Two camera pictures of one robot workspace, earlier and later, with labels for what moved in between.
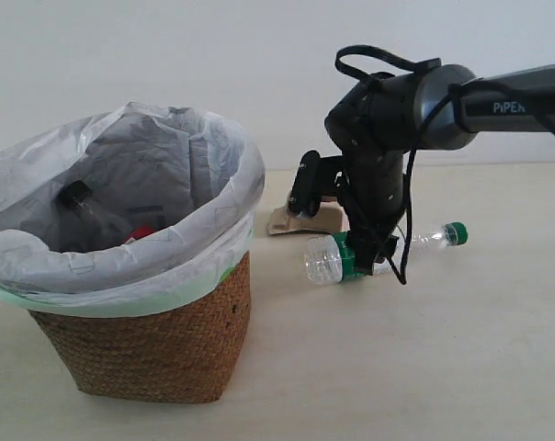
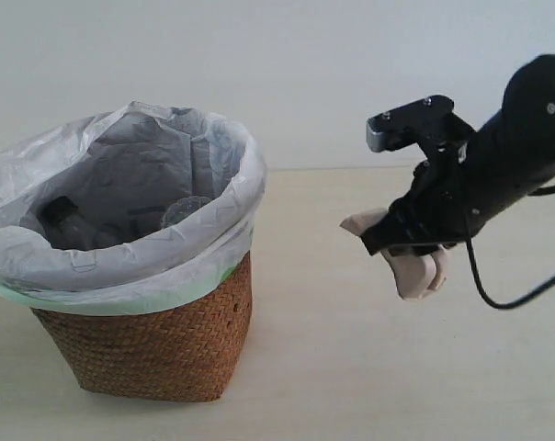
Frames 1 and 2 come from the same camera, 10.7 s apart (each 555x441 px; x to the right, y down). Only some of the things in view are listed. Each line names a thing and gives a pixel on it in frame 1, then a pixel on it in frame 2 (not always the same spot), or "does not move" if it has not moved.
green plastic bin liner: [118, 307] does not move
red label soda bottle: [113, 223] -> [64, 226]
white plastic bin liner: [137, 206] does not move
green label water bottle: [333, 258] -> [182, 208]
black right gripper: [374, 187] -> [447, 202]
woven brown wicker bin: [186, 355] does not move
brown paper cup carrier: [330, 217] -> [416, 275]
